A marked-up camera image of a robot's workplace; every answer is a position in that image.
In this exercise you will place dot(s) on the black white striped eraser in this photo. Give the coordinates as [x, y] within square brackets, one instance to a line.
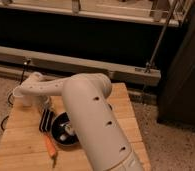
[46, 120]

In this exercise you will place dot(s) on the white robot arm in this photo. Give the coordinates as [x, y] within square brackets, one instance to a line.
[84, 97]

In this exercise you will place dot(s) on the white toothpaste tube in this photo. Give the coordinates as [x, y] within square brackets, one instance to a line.
[68, 131]

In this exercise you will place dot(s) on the metal diagonal rod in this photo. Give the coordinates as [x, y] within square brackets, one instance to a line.
[149, 64]

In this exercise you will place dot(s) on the black round pan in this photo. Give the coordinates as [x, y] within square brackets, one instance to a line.
[59, 133]

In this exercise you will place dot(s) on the orange toy carrot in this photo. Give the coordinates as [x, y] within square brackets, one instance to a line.
[50, 149]

